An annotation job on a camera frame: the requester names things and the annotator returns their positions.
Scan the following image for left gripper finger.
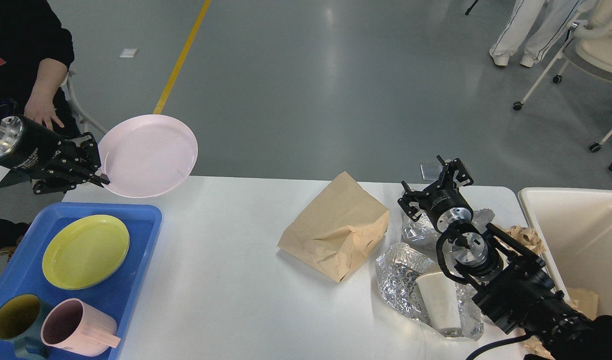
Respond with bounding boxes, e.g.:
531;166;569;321
32;172;89;195
61;132;110;187

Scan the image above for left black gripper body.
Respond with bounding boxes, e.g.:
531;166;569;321
0;115;69;180

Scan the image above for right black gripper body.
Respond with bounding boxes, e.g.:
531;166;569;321
419;186;474;233

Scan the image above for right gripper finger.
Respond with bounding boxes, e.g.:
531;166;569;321
397;182;426;223
436;155;475;191

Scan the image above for pink plate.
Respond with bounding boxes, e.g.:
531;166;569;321
98;114;199;199

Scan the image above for pink mug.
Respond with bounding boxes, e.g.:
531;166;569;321
40;298;121;357

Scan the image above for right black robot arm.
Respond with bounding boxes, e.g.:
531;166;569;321
397;155;612;360

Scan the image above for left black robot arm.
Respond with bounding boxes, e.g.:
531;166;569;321
0;100;111;195

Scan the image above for seated person's hand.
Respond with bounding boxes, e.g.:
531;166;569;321
24;93;65;130

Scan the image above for crumpled foil upper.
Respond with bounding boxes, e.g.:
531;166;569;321
402;208;487;252

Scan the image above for grey floor plate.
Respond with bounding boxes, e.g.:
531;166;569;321
420;163;444;182

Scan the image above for white chair left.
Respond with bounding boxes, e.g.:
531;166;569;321
61;66;108;135

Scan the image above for brown paper bag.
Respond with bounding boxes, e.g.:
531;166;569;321
277;171;389;283

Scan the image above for yellow plate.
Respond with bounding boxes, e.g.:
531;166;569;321
41;214;130;290

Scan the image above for white paper cup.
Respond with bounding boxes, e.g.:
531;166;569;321
416;272;462;337

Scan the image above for crumpled brown paper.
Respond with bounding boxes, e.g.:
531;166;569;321
503;225;547;255

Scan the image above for seated person in black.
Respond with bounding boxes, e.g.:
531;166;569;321
0;0;81;139

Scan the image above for cream plastic bin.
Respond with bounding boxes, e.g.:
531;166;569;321
518;187;612;316

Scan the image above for teal mug yellow inside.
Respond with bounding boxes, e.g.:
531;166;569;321
0;293;53;360

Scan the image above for walking person white trousers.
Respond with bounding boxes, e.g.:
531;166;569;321
489;0;584;68

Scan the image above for cream office chair right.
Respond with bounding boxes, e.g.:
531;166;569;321
512;0;612;111

